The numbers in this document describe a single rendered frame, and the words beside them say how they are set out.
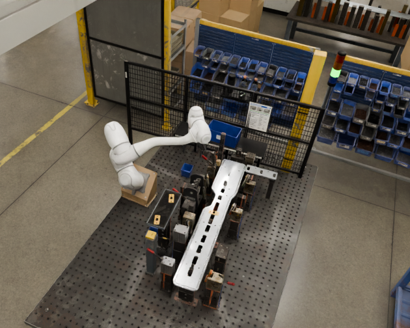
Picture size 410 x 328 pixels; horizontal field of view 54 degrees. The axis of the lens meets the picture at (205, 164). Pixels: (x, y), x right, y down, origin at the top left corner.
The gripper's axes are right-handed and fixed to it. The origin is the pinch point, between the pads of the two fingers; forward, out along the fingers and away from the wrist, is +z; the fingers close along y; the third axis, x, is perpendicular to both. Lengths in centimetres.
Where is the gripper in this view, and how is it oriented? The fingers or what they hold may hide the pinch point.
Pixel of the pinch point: (192, 153)
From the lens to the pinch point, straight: 304.8
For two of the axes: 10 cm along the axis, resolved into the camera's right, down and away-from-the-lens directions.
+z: -0.8, 7.3, 6.8
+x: 2.9, -6.3, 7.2
